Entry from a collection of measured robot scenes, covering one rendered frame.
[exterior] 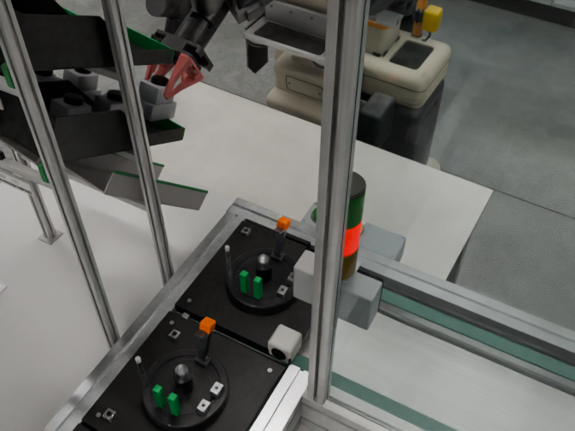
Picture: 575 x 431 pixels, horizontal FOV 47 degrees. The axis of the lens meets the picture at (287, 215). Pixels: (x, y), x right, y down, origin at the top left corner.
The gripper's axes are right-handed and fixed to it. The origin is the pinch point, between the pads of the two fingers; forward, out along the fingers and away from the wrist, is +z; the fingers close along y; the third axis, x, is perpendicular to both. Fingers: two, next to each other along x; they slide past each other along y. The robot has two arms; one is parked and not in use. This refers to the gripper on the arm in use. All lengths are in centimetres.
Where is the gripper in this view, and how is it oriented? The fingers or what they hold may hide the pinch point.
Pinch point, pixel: (157, 89)
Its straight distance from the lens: 118.7
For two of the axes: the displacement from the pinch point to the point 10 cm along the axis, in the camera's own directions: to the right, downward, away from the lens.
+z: -5.0, 8.5, -1.8
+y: 8.3, 4.1, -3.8
